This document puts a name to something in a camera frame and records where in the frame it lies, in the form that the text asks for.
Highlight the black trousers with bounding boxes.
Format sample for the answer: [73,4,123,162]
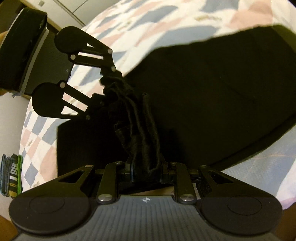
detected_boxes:
[57,25,295,181]

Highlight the folded blue green clothes stack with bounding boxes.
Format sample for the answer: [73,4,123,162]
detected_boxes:
[1,154,23,198]

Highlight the white wardrobe doors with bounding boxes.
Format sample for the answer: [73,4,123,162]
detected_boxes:
[26,0,118,27]

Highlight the pastel checkered quilt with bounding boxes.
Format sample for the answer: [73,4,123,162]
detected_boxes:
[20,1,295,209]

